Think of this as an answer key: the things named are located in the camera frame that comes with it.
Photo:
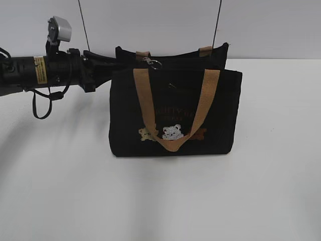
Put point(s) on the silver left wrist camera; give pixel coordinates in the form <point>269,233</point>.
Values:
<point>59,30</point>

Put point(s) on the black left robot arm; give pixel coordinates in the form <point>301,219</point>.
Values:
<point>26,73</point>

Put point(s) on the black tote bag tan handles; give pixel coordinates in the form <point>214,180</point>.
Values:
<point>173,105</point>

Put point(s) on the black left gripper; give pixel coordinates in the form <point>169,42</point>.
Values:
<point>70,68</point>

